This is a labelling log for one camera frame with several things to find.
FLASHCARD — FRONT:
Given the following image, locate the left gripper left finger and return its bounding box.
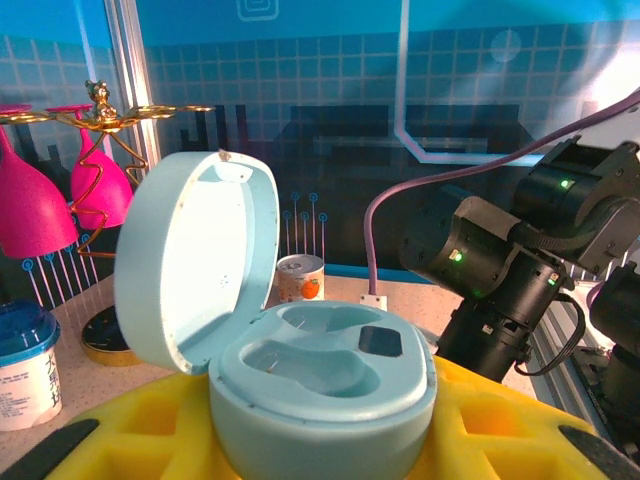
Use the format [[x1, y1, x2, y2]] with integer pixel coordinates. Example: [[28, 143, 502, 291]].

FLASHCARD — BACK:
[[0, 372, 244, 480]]

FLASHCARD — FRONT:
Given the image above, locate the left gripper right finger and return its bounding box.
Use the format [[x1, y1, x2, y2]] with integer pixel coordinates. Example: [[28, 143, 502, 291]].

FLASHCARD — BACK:
[[404, 353, 640, 480]]

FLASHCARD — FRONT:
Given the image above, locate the light blue earbud charging case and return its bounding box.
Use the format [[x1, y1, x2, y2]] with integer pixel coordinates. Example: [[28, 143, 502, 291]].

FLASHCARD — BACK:
[[113, 149, 439, 480]]

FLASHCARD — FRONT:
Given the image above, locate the white cup with blue lid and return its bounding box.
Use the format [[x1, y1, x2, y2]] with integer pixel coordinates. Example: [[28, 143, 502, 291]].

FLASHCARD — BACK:
[[0, 299, 64, 433]]

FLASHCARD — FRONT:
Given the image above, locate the small can with orange print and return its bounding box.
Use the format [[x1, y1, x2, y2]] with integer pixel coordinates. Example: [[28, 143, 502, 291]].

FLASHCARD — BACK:
[[277, 253, 326, 304]]

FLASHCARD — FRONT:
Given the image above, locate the pink wine glass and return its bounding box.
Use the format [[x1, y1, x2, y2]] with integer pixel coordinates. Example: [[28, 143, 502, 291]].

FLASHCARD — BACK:
[[0, 103, 81, 260], [44, 103, 135, 231]]

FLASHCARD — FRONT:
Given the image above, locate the aluminium side rail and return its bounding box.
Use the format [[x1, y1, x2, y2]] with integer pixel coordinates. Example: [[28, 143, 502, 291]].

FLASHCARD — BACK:
[[527, 299, 626, 451]]

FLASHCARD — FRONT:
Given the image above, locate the gold wire glass rack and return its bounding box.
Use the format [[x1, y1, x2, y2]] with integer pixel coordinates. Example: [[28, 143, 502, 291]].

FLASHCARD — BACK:
[[0, 79, 216, 369]]

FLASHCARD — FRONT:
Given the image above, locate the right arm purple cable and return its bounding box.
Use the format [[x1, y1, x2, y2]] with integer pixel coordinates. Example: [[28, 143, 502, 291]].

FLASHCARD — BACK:
[[363, 87, 640, 301]]

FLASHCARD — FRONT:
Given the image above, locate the aluminium frame post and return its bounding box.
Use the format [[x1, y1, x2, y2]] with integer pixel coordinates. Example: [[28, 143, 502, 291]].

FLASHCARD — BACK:
[[102, 0, 164, 174]]

